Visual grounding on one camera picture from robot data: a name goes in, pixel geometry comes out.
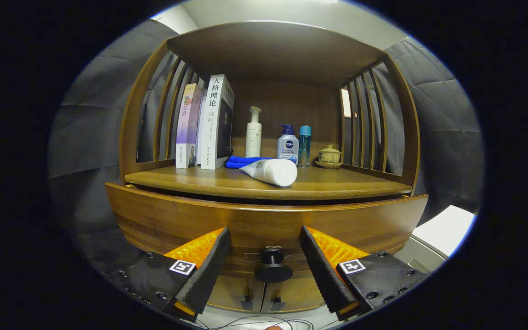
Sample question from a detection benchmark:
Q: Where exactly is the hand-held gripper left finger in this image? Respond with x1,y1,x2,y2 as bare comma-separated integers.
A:
104,226,231,321

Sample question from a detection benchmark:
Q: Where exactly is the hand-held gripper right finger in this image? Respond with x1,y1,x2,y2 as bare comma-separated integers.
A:
300,225,429,320

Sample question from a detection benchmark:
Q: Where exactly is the black round drawer knob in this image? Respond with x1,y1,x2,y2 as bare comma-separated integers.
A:
254,246,293,283

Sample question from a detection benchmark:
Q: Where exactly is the wooden drawer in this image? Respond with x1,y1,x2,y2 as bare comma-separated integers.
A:
104,182,429,280

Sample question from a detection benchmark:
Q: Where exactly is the white squeeze tube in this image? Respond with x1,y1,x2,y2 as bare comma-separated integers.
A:
239,159,298,187

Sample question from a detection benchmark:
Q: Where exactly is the wooden cabinet door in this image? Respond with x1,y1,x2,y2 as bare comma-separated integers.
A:
207,275,264,314
264,275,326,312

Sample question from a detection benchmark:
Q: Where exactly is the wooden countertop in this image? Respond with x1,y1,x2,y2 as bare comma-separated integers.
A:
124,164,413,201

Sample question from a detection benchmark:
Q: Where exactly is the white side cabinet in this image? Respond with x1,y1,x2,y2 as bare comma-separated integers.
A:
392,205,477,273

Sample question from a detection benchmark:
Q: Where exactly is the wooden cabinet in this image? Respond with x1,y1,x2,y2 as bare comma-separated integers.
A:
120,21,423,314

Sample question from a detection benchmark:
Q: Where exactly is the blue folded cloth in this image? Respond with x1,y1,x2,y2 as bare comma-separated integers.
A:
225,155,274,169

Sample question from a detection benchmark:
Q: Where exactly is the beige lidded teacup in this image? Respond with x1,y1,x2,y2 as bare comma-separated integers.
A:
318,144,342,164

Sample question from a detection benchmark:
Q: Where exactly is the teal glass bottle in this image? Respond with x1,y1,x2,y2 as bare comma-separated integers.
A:
298,125,312,168

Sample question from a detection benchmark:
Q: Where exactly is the white bottle blue pump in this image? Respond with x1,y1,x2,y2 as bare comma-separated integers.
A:
277,124,299,165

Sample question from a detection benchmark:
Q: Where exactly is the thick white book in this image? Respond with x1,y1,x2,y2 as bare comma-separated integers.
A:
200,74,235,171

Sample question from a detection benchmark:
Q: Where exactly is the thin white book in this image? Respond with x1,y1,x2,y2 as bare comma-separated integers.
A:
195,89,208,165

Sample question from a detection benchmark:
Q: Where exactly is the purple book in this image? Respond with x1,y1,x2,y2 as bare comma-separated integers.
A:
176,83,204,169

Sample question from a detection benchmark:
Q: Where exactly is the black floor cable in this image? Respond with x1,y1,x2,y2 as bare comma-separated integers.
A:
195,315,315,330

